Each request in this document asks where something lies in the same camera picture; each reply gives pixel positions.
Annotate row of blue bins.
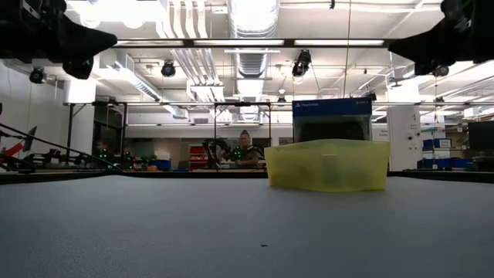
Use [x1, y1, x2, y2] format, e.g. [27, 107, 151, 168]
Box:
[416, 158, 472, 170]

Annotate red storage bins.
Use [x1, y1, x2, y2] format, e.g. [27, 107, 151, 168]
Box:
[188, 144, 206, 171]

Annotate black monitor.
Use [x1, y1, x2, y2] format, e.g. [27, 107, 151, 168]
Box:
[468, 120, 494, 151]

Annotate yellow translucent plastic bin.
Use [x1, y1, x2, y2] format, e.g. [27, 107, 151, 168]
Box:
[264, 138, 391, 193]

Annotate small blue storage bin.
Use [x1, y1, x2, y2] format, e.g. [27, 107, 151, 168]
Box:
[422, 137, 452, 150]

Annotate blue PlayStation box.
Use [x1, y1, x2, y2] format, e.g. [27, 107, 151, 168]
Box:
[292, 97, 374, 144]

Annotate LED light strip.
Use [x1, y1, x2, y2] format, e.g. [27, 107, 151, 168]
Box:
[293, 39, 385, 46]
[192, 39, 286, 46]
[114, 39, 184, 46]

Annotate thin black diagonal bar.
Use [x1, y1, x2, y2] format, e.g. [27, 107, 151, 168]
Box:
[0, 122, 124, 173]

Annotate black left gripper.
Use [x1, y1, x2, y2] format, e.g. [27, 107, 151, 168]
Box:
[0, 0, 119, 80]

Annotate silver ventilation duct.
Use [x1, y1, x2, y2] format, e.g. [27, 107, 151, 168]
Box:
[226, 0, 282, 78]

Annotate black rig frame with panel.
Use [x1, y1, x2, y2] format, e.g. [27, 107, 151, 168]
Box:
[63, 101, 128, 171]

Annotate white cabinet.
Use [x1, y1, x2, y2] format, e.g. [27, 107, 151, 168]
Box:
[387, 104, 424, 172]

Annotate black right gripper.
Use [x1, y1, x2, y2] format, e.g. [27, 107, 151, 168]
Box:
[387, 0, 494, 76]

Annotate black overhead frame bar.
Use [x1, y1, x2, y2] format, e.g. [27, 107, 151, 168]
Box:
[103, 37, 397, 49]

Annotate blue tub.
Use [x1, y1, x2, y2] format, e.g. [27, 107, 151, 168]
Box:
[148, 158, 173, 172]

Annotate black overhead camera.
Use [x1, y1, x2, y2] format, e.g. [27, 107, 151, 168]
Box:
[291, 49, 313, 77]

